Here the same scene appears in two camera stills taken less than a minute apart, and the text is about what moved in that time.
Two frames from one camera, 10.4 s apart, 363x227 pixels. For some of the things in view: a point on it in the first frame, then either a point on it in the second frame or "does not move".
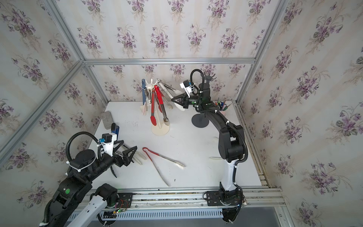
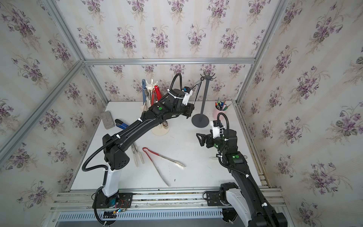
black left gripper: (125, 160) → (189, 107)
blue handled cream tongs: (144, 96) does not move
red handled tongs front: (178, 164) does not move
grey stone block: (107, 118) does not move
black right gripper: (185, 100) → (205, 137)
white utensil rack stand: (164, 129) does not move
